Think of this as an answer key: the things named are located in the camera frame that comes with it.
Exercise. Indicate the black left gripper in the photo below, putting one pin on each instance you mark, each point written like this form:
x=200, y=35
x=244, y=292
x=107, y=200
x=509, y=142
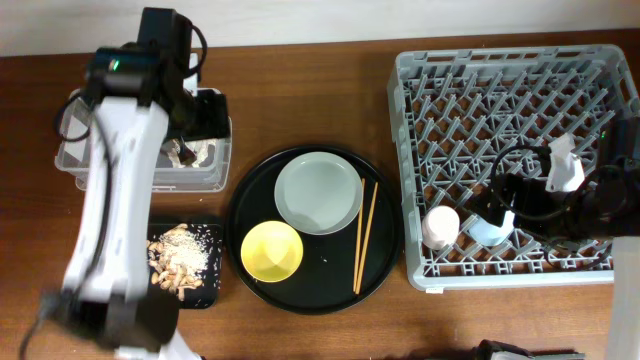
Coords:
x=217, y=122

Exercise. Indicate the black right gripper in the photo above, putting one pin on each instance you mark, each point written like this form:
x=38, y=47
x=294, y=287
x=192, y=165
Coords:
x=528, y=190

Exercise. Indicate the white tissue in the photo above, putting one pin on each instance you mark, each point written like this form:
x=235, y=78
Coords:
x=204, y=149

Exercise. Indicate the gold snack wrapper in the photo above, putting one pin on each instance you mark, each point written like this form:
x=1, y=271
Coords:
x=185, y=155

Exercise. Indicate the blue plastic cup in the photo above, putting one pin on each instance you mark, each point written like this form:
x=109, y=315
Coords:
x=490, y=235

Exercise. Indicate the pink plastic cup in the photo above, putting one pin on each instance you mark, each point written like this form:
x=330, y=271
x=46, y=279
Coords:
x=440, y=227

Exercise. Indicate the yellow bowl with food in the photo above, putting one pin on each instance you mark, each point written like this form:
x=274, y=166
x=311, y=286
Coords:
x=271, y=251

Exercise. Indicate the wooden chopstick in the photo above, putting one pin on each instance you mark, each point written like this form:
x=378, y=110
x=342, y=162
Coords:
x=358, y=237
x=365, y=238

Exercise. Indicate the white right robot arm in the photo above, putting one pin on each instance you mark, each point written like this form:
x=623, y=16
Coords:
x=569, y=207

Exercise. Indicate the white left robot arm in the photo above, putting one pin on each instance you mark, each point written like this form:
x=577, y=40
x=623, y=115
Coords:
x=138, y=97

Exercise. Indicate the grey dishwasher rack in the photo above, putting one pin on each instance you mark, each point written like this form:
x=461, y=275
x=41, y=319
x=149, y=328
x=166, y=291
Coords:
x=453, y=112

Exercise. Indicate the clear plastic bin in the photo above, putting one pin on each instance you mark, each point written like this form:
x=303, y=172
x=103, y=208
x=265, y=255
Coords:
x=200, y=170

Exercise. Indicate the pile of food scraps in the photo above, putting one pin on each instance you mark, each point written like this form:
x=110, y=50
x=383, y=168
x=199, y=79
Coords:
x=178, y=260

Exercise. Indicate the grey plate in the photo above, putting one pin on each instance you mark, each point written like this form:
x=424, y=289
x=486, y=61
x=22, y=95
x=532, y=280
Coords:
x=318, y=193

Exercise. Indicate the black base device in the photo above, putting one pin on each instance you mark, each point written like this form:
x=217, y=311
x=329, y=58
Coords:
x=493, y=350

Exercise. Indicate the black rectangular tray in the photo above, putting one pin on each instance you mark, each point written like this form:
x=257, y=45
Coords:
x=210, y=231

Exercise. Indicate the round black tray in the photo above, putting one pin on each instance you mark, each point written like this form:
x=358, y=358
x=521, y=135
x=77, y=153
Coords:
x=322, y=284

